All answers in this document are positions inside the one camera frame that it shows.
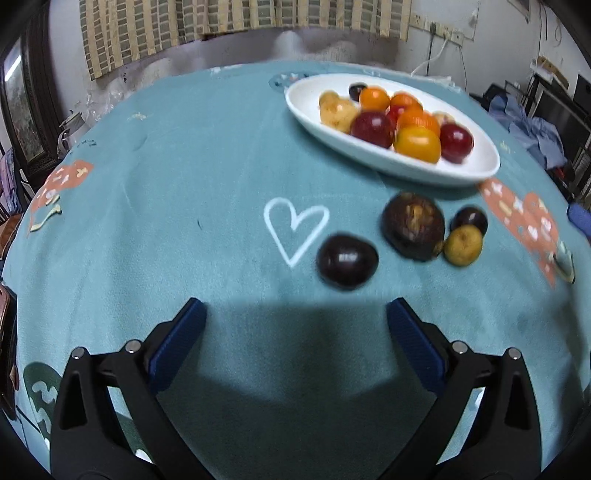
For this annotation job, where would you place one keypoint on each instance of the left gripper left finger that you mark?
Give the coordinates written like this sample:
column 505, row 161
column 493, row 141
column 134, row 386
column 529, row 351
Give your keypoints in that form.
column 87, row 441

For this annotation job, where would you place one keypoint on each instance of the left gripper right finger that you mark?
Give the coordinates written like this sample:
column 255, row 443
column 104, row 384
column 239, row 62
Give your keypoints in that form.
column 504, row 441

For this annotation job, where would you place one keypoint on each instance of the dark purple plum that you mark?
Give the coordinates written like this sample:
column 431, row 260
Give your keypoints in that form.
column 346, row 261

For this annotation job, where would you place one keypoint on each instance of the dark red apple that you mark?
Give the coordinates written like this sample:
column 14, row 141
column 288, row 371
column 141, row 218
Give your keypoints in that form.
column 456, row 142

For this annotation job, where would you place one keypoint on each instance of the orange tangerine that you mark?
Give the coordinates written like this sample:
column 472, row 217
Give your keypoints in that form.
column 419, row 118
column 374, row 99
column 404, row 100

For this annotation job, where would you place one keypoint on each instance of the small yellow-green fruit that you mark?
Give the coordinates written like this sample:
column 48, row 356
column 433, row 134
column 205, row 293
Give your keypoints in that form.
column 463, row 246

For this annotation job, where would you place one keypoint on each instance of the dark brown passion fruit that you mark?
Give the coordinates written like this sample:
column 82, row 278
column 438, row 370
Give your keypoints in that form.
column 414, row 225

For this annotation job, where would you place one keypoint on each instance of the white oval plate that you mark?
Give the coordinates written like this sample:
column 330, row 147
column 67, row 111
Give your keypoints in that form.
column 482, row 163

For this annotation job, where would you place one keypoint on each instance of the yellow-orange persimmon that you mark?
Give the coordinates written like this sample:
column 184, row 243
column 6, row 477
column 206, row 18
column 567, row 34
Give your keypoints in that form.
column 419, row 143

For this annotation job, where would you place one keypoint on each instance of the blue crumpled clothes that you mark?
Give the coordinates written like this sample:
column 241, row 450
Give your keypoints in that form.
column 538, row 136

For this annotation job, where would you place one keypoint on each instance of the pale pinkish fruit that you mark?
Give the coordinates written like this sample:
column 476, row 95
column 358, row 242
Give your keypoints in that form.
column 444, row 118

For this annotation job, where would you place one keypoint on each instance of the red plum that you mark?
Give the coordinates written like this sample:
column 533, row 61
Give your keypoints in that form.
column 373, row 127

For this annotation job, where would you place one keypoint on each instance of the small red tomato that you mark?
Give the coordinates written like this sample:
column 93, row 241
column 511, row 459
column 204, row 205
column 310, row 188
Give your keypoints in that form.
column 394, row 114

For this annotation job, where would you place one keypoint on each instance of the black monitor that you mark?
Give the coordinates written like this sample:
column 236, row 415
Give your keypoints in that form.
column 550, row 101

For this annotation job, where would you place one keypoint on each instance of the yellow potato-like fruit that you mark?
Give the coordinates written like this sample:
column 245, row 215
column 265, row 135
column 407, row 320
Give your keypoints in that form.
column 338, row 114

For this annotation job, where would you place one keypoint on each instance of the small dark plum on plate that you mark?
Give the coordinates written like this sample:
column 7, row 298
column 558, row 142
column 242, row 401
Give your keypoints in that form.
column 355, row 91

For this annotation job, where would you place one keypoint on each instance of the small green-yellow fruit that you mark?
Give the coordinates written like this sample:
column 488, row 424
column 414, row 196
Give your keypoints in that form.
column 328, row 98

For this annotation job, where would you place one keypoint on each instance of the striped beige curtain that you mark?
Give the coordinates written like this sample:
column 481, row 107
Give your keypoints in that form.
column 117, row 33

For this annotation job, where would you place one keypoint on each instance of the wall power strip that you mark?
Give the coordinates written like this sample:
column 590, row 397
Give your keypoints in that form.
column 438, row 29

